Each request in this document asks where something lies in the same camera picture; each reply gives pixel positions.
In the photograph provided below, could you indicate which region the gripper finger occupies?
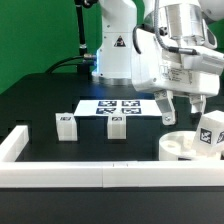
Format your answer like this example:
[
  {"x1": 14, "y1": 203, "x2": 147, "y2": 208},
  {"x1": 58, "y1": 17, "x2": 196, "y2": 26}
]
[
  {"x1": 189, "y1": 95, "x2": 206, "y2": 119},
  {"x1": 154, "y1": 90, "x2": 176, "y2": 126}
]

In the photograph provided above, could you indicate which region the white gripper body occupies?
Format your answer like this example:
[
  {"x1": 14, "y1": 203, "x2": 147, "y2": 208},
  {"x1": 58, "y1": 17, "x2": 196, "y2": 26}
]
[{"x1": 131, "y1": 28, "x2": 224, "y2": 97}]

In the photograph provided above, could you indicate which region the white marker sheet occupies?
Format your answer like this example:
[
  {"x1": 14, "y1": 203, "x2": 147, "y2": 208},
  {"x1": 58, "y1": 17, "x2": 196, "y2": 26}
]
[{"x1": 74, "y1": 99, "x2": 161, "y2": 116}]

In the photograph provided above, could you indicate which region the white U-shaped fence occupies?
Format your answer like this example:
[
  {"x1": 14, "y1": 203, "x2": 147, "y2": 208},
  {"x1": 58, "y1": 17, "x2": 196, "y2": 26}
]
[{"x1": 0, "y1": 125, "x2": 224, "y2": 188}]

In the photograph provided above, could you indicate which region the black cable with connector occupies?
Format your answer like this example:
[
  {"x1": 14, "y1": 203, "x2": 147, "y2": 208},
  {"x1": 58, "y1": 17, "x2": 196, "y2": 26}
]
[{"x1": 45, "y1": 53, "x2": 98, "y2": 75}]

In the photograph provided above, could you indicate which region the white round stool seat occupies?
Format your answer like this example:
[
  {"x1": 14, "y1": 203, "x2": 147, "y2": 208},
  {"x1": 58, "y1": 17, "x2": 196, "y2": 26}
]
[{"x1": 159, "y1": 131, "x2": 221, "y2": 161}]

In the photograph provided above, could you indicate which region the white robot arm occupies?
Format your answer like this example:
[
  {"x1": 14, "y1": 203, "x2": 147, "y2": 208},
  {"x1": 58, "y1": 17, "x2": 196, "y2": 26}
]
[{"x1": 92, "y1": 0, "x2": 224, "y2": 125}]

